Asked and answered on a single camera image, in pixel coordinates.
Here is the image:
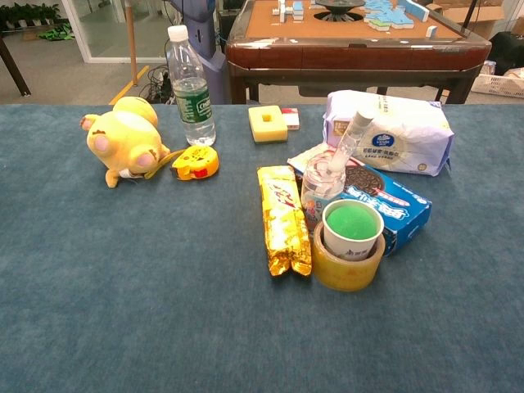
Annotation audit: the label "clear plastic tube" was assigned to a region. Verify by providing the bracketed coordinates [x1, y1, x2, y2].
[325, 109, 376, 173]

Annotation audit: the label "yellow tape measure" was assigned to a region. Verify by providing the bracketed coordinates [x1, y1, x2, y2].
[170, 145, 220, 182]

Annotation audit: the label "clear packing tape roll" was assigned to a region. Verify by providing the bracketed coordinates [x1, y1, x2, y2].
[311, 220, 386, 293]

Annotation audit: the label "gold foil snack pack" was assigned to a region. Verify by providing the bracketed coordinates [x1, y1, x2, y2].
[256, 165, 313, 278]

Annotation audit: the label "clear glass jar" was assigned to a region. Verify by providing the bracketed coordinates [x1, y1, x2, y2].
[300, 156, 347, 224]

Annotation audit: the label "white red flat packet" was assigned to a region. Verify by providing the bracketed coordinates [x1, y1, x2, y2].
[287, 142, 343, 178]

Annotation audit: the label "yellow sponge block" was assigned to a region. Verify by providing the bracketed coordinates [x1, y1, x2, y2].
[247, 105, 289, 144]

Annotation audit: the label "small red white box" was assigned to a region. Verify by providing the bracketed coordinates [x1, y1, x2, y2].
[280, 106, 301, 131]

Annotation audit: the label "green sponge ball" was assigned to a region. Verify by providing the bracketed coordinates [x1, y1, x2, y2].
[327, 205, 379, 241]

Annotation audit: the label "white paper cup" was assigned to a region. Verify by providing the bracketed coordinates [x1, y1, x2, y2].
[322, 198, 386, 262]

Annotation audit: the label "clear plastic water bottle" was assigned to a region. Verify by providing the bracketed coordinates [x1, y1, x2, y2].
[165, 25, 217, 147]

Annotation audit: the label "blue felt table cloth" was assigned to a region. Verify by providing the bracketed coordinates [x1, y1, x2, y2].
[0, 103, 524, 393]

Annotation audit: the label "blue cookie box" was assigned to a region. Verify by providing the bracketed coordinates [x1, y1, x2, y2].
[340, 164, 433, 258]

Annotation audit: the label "yellow plush toy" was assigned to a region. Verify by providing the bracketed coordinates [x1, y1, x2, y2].
[79, 96, 171, 189]

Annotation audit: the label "white purple tissue pack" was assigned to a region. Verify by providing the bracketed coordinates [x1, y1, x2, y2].
[322, 89, 456, 178]

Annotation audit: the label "blue white machine stand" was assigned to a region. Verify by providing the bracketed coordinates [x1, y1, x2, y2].
[169, 0, 228, 105]

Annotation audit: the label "brown mahjong table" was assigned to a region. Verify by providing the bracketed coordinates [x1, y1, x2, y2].
[224, 0, 493, 106]

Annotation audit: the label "blue white mahjong tile cluster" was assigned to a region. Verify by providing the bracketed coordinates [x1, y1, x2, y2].
[272, 0, 306, 22]

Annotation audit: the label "wooden pole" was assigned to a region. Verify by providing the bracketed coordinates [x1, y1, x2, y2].
[124, 0, 139, 87]

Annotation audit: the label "black mahjong table centre dome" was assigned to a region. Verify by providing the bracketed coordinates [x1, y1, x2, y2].
[314, 0, 367, 21]

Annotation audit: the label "blue mahjong tile pile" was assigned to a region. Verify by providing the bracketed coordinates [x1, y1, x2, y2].
[363, 0, 414, 33]

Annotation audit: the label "white framed glass partition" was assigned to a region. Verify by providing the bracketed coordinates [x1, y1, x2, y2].
[61, 0, 175, 65]

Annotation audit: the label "long blue mahjong tile row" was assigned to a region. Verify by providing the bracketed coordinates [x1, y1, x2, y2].
[399, 0, 431, 22]

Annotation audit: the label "white plastic basket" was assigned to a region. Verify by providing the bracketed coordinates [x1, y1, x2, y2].
[470, 60, 524, 99]

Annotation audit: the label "dark table leg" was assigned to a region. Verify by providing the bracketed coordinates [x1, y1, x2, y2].
[0, 34, 32, 97]

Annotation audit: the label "cardboard box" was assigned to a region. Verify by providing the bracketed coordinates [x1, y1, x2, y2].
[427, 0, 510, 41]

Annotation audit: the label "black bag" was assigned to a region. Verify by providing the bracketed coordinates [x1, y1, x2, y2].
[488, 30, 524, 77]

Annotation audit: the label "green potted plants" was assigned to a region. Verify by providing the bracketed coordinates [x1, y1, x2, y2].
[0, 2, 61, 30]

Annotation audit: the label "black floor cables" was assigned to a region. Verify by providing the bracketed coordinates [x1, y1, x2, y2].
[137, 64, 181, 105]

